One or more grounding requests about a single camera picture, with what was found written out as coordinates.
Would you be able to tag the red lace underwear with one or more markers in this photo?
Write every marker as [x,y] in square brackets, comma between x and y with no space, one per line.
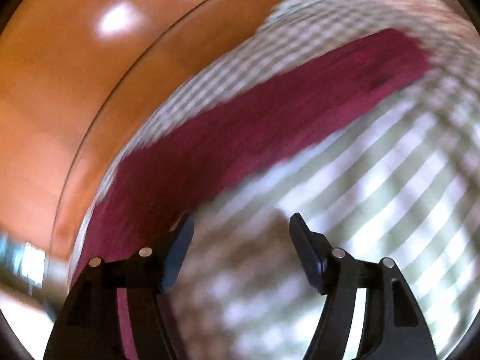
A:
[219,148]

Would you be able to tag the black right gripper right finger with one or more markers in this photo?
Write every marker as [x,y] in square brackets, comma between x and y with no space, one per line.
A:
[392,325]

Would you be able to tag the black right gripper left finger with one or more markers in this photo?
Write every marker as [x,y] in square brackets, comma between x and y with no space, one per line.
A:
[88,326]

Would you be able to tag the green white checkered bedsheet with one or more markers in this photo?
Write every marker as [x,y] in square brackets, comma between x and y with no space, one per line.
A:
[402,181]

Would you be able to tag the orange wooden wardrobe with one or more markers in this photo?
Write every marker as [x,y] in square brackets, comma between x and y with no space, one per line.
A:
[60,59]

